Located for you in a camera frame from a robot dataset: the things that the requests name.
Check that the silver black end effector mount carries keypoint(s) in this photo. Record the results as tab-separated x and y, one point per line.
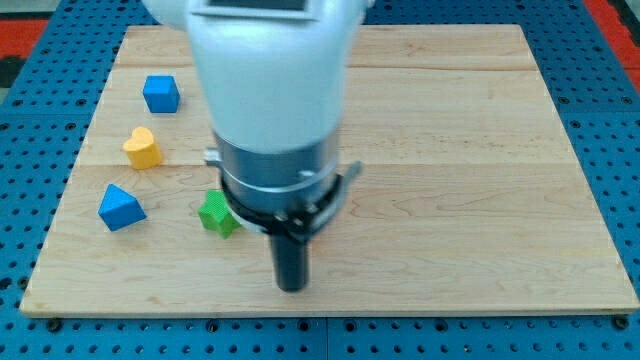
293	194

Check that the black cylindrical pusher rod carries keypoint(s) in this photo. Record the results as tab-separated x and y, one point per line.
290	262

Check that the green star block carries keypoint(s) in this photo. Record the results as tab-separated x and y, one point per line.
215	215

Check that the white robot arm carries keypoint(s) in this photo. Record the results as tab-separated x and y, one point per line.
273	76

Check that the yellow heart block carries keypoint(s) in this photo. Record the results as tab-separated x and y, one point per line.
142	149

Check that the blue cube block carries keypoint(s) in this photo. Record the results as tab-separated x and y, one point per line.
161	94

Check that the blue triangle block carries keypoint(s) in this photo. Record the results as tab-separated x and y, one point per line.
119	209

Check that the wooden board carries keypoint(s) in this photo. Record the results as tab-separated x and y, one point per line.
471	201

